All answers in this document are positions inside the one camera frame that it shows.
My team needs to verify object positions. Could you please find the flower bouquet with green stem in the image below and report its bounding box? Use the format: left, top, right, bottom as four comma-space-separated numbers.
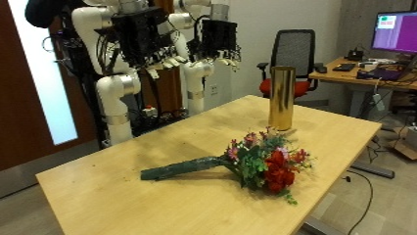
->
139, 126, 314, 206

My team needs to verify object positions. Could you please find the gold cylindrical vase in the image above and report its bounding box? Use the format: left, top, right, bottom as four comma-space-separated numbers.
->
267, 66, 297, 132

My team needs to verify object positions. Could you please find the black mesh red seat chair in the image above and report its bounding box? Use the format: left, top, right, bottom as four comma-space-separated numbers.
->
255, 28, 325, 100

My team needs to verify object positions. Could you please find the person in dark clothing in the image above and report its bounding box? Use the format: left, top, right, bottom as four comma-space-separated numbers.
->
23, 0, 89, 29

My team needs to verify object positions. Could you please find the emergency stop button box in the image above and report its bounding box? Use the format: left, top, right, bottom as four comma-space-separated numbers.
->
142, 105, 158, 118

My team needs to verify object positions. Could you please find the black keyboard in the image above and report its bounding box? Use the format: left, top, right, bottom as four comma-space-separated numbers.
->
331, 63, 356, 72

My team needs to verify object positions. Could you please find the brown door with glass pane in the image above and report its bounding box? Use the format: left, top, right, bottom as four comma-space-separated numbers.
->
0, 0, 98, 172

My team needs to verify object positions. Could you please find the black desk phone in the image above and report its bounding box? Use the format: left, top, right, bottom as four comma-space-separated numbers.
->
344, 48, 364, 62

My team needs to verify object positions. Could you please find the wooden office desk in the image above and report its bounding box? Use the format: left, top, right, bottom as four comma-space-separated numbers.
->
307, 57, 417, 118

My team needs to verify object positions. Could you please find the computer monitor with purple screen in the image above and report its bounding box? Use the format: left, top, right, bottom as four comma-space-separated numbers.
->
370, 10, 417, 56

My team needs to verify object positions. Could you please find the white power strip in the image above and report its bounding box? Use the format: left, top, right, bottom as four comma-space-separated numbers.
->
371, 93, 387, 112

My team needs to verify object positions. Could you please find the cardboard box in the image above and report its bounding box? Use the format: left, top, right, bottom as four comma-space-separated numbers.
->
387, 126, 417, 161

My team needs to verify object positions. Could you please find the grey table foot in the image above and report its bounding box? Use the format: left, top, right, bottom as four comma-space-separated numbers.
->
348, 161, 395, 180

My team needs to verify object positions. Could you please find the black floor cable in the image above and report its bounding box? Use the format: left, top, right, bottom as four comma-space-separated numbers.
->
340, 169, 375, 235

